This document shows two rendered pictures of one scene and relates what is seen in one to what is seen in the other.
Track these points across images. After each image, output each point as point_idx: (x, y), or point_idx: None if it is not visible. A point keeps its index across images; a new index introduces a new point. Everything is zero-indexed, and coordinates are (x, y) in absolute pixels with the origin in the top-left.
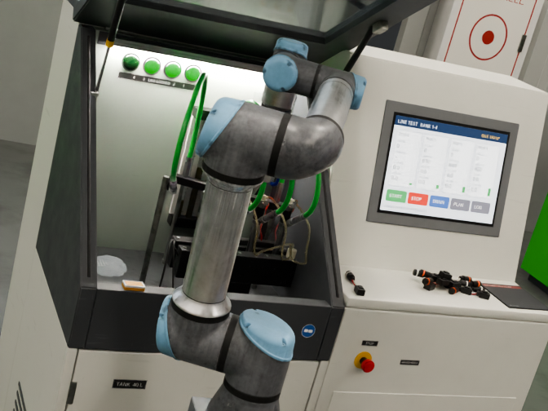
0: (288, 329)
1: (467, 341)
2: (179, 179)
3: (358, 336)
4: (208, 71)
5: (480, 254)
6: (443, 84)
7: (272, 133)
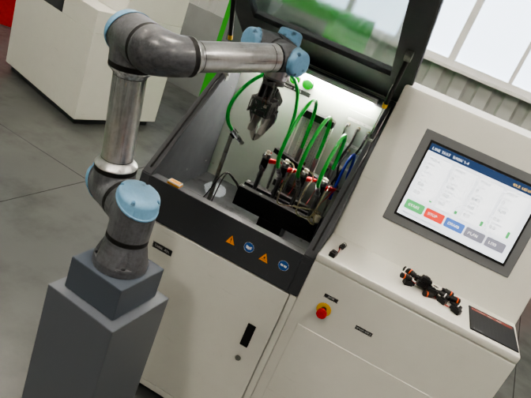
0: (150, 200)
1: (419, 338)
2: (276, 151)
3: (321, 288)
4: (318, 85)
5: (484, 284)
6: (485, 130)
7: (130, 29)
